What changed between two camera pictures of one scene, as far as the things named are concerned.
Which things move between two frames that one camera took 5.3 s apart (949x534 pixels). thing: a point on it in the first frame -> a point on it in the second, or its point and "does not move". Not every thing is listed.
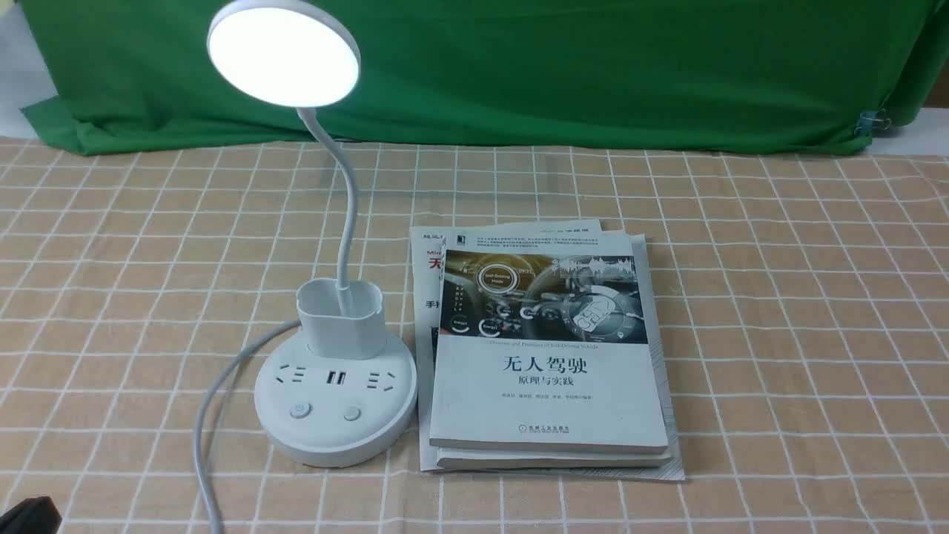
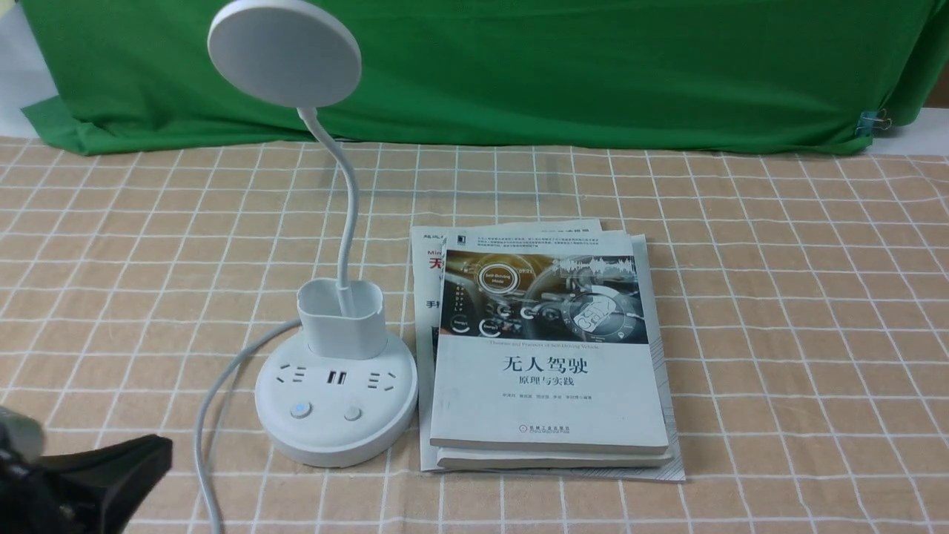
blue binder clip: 870,120 does not move
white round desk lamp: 336,392 does not move
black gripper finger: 32,515 -> 87,492
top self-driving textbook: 542,345 does not move
